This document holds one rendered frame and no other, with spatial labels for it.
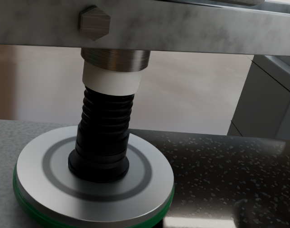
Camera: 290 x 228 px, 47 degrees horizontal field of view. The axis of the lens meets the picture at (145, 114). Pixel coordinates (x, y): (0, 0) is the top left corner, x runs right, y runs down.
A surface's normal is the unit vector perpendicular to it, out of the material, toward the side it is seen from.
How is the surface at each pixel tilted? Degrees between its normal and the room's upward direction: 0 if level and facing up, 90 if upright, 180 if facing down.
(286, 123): 90
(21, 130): 0
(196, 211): 0
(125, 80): 90
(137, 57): 90
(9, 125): 0
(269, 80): 90
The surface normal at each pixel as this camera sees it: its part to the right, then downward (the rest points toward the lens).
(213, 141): 0.18, -0.88
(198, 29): 0.39, 0.48
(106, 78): -0.08, 0.43
